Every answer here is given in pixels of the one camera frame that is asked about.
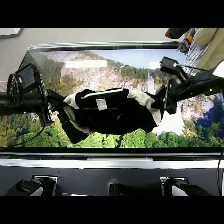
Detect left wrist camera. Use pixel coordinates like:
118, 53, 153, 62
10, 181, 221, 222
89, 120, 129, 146
14, 63, 42, 95

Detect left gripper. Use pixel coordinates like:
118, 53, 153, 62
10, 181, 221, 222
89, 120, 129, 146
40, 88, 65, 127

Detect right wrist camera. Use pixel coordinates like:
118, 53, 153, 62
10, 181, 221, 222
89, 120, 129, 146
159, 56, 184, 81

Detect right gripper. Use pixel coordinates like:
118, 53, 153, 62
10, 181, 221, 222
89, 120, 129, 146
154, 77, 180, 116

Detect black jacket with white stripe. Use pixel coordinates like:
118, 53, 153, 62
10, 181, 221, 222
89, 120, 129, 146
48, 87, 164, 145

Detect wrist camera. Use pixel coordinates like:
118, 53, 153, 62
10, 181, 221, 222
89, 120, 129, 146
159, 56, 184, 81
14, 63, 42, 95

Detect heap of clothes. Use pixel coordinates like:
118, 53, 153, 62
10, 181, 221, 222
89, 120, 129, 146
164, 28, 224, 71

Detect black cable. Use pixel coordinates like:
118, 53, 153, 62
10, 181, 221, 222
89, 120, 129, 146
215, 149, 224, 197
18, 123, 47, 147

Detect silver frame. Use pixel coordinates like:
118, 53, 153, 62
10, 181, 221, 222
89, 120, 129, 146
0, 151, 224, 197

